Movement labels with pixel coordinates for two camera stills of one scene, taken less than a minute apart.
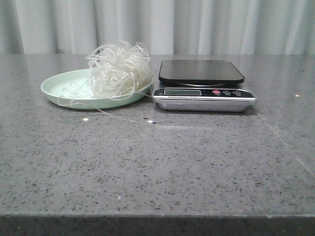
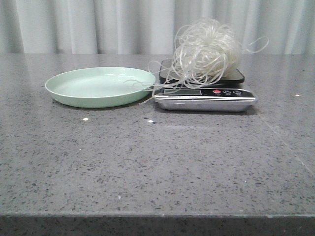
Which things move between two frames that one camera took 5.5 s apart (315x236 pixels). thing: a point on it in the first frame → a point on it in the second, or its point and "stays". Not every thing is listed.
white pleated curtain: (165, 27) stays
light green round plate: (73, 89) stays
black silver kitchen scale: (200, 85) stays
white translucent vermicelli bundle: (118, 71) → (206, 51)
